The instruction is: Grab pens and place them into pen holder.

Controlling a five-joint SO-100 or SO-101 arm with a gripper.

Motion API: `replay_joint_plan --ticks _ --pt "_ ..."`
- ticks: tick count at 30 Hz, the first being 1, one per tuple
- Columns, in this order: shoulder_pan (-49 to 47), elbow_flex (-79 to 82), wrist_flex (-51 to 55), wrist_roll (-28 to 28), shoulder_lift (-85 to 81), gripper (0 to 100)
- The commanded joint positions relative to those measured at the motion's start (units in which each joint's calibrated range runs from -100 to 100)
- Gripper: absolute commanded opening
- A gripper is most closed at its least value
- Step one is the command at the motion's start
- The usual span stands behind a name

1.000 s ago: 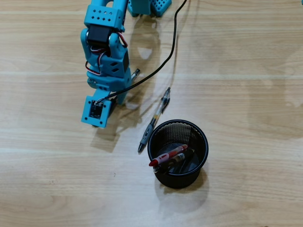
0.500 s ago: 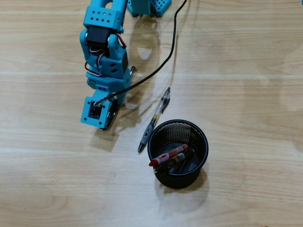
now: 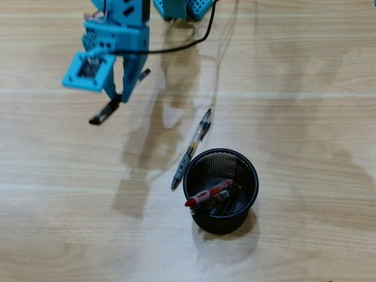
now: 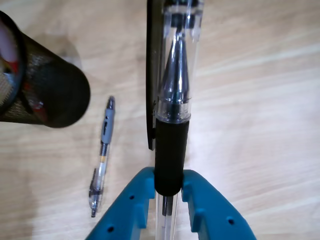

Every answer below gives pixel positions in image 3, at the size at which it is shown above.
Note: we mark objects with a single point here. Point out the black mesh pen holder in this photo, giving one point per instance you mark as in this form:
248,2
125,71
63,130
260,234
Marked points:
223,226

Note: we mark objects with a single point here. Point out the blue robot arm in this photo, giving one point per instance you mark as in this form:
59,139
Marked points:
176,8

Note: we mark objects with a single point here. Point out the clear grey grip pen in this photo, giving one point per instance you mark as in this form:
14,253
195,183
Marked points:
194,141

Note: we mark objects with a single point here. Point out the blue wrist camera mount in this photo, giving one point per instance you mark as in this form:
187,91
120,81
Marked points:
73,79

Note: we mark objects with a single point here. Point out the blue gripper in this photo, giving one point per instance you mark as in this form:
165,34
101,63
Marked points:
133,73

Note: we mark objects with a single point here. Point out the clear black capped pen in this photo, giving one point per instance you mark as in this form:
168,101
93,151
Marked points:
105,113

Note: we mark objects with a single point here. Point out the red retractable pen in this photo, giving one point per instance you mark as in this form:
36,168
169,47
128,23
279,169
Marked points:
205,194

